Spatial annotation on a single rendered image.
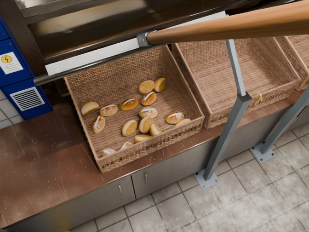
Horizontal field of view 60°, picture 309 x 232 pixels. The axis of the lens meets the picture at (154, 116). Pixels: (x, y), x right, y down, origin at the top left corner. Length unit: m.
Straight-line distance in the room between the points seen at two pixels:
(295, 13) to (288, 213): 1.84
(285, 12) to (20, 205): 1.31
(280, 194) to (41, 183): 1.51
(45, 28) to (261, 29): 1.07
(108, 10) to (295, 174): 1.65
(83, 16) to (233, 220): 1.49
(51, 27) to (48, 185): 0.72
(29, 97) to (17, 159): 0.31
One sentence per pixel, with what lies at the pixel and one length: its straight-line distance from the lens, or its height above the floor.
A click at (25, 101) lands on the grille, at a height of 0.72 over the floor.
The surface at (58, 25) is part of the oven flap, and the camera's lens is 1.28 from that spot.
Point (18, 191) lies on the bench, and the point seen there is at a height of 0.58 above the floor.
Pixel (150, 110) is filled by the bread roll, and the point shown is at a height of 0.65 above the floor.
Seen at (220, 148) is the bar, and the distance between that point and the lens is 1.49.
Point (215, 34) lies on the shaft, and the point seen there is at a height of 1.57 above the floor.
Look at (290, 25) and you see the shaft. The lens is 0.29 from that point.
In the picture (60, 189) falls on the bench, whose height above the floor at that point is 0.58.
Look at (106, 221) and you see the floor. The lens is 1.88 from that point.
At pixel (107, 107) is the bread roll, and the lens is 1.44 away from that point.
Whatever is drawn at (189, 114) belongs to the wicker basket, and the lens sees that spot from 1.47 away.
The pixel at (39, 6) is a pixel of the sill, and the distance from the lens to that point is 1.21.
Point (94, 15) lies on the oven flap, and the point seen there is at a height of 1.06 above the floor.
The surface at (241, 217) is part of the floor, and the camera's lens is 1.94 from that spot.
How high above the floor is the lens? 1.82
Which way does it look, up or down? 57 degrees down
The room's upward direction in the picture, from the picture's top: straight up
